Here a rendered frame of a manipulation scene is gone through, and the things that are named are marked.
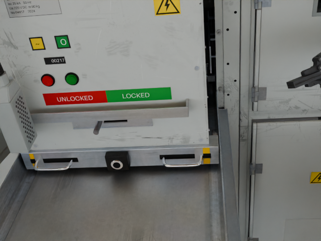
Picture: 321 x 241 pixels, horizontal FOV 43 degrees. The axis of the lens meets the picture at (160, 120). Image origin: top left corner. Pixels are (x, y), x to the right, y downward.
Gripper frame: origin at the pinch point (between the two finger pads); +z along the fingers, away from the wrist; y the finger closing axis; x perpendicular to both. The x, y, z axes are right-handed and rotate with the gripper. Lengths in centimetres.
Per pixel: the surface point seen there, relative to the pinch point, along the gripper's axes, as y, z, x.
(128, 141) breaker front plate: -2.3, 38.0, -26.6
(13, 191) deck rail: -4, 71, -34
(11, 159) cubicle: 0, 76, -78
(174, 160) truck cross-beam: -11.5, 28.4, -24.7
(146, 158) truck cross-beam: -8.6, 35.1, -26.8
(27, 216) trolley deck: -11, 68, -26
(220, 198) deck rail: -22.0, 23.0, -13.4
